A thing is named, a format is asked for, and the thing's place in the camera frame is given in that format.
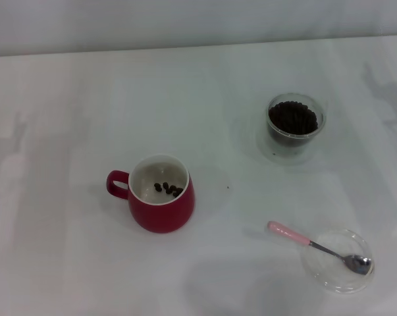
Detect clear glass cup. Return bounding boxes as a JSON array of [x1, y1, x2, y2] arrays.
[[256, 93, 327, 165]]

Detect pink handled metal spoon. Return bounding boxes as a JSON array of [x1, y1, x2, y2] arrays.
[[267, 221, 373, 276]]

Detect red ceramic mug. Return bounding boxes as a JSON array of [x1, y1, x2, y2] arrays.
[[106, 153, 196, 234]]

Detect coffee beans in mug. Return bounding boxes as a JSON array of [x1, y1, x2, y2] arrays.
[[153, 182, 185, 198]]

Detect clear glass dish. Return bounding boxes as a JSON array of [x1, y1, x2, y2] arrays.
[[302, 229, 376, 295]]

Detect coffee beans in glass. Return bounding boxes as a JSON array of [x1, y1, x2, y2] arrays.
[[268, 100, 319, 147]]

